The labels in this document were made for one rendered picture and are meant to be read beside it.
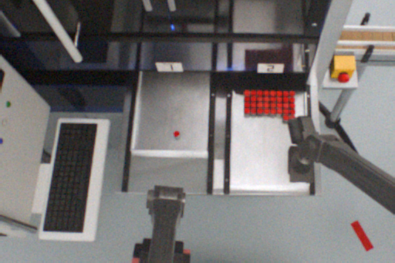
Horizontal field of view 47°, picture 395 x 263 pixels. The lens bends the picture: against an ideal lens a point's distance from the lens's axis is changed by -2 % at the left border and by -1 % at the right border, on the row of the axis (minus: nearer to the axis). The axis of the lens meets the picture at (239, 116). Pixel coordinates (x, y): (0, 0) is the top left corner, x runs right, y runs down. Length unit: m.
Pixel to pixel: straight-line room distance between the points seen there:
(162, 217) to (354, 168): 0.42
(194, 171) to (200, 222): 0.88
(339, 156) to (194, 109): 0.73
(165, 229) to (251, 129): 0.73
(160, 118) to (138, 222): 0.94
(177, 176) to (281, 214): 0.98
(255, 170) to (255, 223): 0.88
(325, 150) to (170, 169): 0.67
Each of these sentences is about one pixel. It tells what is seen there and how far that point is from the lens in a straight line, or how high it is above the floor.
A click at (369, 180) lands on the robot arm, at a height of 1.47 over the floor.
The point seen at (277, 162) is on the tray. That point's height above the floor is 0.88.
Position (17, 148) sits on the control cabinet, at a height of 1.00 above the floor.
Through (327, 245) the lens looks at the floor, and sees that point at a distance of 2.44.
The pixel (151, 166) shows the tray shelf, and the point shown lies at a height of 0.88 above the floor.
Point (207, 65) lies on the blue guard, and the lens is 1.54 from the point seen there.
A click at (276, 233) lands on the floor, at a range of 2.42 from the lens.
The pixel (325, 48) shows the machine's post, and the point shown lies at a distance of 1.45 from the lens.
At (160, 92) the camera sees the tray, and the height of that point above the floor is 0.88.
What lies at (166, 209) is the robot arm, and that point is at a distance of 1.00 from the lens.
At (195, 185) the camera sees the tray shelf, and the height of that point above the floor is 0.88.
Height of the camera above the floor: 2.39
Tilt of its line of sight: 68 degrees down
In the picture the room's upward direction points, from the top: straight up
